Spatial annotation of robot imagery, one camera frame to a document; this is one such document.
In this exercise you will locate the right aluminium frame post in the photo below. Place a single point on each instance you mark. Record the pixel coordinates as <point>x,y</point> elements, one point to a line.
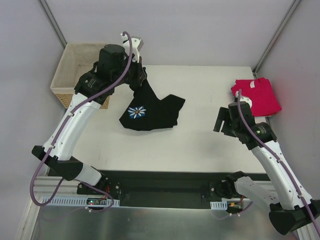
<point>293,7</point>

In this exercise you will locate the wicker basket with liner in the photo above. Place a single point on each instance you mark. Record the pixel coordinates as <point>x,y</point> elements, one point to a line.
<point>77,59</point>

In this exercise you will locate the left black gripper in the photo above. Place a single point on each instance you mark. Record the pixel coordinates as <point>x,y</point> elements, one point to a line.
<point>139,75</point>

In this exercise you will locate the left aluminium frame post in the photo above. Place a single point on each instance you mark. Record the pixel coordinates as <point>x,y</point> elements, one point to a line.
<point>53,22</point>

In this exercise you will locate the slotted cable duct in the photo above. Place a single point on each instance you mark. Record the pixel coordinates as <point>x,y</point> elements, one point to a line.
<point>69,201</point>
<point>219,205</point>

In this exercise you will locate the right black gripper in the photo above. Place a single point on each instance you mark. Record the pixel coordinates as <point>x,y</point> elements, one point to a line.
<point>225,122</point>

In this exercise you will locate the black t shirt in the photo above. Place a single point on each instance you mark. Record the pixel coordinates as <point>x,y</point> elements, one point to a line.
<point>146,112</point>

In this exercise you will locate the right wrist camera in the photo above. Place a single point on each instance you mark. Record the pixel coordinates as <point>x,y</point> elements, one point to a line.
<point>244,99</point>

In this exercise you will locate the front aluminium rail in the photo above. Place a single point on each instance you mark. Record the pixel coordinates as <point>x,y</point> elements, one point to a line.
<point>45,186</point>

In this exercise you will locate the left slotted cable duct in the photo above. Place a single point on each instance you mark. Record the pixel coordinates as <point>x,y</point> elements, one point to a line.
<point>69,201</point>

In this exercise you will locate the right slotted cable duct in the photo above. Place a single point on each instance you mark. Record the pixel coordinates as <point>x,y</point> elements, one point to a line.
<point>219,205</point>

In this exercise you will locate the folded red t shirt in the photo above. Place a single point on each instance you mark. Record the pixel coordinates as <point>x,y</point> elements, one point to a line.
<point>263,100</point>

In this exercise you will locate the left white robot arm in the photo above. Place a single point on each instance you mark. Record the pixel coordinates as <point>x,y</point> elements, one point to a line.
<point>56,152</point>

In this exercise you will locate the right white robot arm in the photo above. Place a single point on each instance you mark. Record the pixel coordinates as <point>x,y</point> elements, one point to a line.
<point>291,207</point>

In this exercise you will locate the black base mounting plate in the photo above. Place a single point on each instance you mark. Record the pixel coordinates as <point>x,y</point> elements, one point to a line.
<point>160,189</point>

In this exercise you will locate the aluminium frame post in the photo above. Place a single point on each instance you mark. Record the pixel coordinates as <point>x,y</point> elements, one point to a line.
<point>293,7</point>
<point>53,22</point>

